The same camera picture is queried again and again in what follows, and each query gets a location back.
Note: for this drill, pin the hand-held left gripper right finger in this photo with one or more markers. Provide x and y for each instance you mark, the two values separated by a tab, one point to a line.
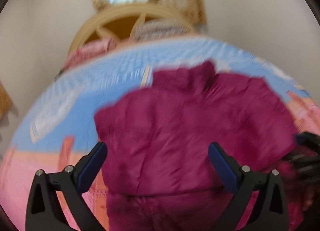
222	163

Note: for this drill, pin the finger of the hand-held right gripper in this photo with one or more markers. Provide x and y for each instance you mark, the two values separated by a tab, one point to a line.
306	140
303	162

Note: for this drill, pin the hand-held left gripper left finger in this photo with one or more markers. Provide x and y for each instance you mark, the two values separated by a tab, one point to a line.
93	162

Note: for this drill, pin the magenta puffer jacket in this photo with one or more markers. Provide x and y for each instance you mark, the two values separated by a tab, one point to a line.
185	131

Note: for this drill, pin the blue and pink printed bedsheet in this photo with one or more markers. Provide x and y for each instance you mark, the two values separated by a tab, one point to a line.
82	101

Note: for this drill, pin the yellow wooden furniture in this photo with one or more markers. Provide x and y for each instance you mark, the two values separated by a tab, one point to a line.
4	101

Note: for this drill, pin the pink floral folded blanket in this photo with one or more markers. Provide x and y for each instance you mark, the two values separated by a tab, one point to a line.
87	52

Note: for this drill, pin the cream wooden headboard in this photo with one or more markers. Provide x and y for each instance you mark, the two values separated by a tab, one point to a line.
112	22

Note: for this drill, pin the striped pillow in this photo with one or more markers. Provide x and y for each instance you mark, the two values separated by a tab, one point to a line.
160	30

